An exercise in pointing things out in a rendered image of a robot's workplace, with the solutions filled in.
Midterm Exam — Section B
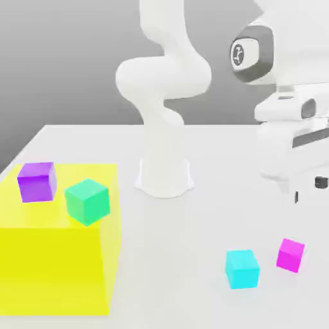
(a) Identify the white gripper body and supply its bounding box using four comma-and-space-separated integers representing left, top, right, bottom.
257, 118, 329, 182

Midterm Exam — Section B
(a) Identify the small magenta cube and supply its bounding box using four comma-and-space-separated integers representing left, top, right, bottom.
276, 238, 306, 274

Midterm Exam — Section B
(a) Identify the small cyan cube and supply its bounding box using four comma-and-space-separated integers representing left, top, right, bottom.
225, 249, 261, 290

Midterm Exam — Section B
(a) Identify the small green cube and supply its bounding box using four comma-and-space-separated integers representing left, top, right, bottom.
64, 177, 111, 227

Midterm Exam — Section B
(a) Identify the small purple cube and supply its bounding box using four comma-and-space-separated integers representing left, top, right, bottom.
17, 161, 58, 204

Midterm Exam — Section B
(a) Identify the large yellow box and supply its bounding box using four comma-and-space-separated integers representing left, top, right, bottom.
0, 163, 123, 317

